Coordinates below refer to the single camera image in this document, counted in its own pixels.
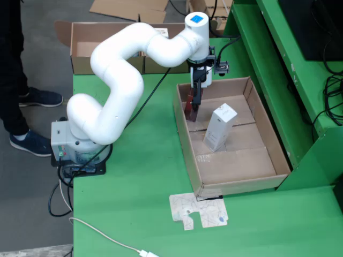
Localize flat cardboard sheet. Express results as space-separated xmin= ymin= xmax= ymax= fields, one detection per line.
xmin=89 ymin=0 xmax=169 ymax=24

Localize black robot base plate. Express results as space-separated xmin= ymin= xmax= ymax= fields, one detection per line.
xmin=50 ymin=155 xmax=107 ymax=177

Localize black cable bundle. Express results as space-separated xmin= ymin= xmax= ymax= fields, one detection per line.
xmin=312 ymin=40 xmax=343 ymax=126

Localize white carton with cow print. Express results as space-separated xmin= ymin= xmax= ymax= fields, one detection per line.
xmin=154 ymin=27 xmax=169 ymax=39

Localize black monitor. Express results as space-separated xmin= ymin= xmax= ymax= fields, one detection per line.
xmin=277 ymin=0 xmax=343 ymax=62

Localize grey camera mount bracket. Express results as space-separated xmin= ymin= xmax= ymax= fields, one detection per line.
xmin=186 ymin=45 xmax=217 ymax=67

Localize white scribbled paper cutout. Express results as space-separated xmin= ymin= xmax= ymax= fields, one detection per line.
xmin=168 ymin=192 xmax=229 ymax=231

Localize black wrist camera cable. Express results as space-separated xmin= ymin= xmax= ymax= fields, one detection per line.
xmin=208 ymin=16 xmax=242 ymax=64

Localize black power cable loop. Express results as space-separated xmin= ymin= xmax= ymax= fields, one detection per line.
xmin=48 ymin=160 xmax=74 ymax=218

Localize shallow cardboard tray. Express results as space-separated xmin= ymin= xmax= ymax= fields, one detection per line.
xmin=173 ymin=76 xmax=292 ymax=199

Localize dark blue sneaker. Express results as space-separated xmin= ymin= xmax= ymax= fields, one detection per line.
xmin=9 ymin=130 xmax=53 ymax=158
xmin=18 ymin=87 xmax=64 ymax=108

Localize brown cardboard boxes pile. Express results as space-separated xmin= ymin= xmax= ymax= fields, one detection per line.
xmin=187 ymin=0 xmax=234 ymax=37

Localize dark red carton box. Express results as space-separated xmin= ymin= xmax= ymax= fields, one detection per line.
xmin=184 ymin=88 xmax=204 ymax=123

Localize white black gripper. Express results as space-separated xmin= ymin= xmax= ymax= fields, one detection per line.
xmin=189 ymin=65 xmax=214 ymax=113

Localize person's dark trouser legs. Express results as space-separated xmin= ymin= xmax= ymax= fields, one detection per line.
xmin=0 ymin=0 xmax=29 ymax=136

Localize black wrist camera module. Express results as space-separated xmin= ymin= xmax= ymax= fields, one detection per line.
xmin=213 ymin=60 xmax=230 ymax=78

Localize thin black floor cable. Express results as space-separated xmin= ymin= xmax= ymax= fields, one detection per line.
xmin=167 ymin=0 xmax=188 ymax=17

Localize white cable with charger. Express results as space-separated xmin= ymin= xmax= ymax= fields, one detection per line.
xmin=58 ymin=179 xmax=161 ymax=257

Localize long black robot cable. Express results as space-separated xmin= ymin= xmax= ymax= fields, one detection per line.
xmin=68 ymin=67 xmax=172 ymax=187

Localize green metal shelf unit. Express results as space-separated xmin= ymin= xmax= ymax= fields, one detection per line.
xmin=222 ymin=0 xmax=343 ymax=192

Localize cardboard box with divider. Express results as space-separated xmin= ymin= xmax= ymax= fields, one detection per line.
xmin=54 ymin=20 xmax=215 ymax=75

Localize tall white carton box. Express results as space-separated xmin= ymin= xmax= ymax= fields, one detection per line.
xmin=202 ymin=103 xmax=238 ymax=153

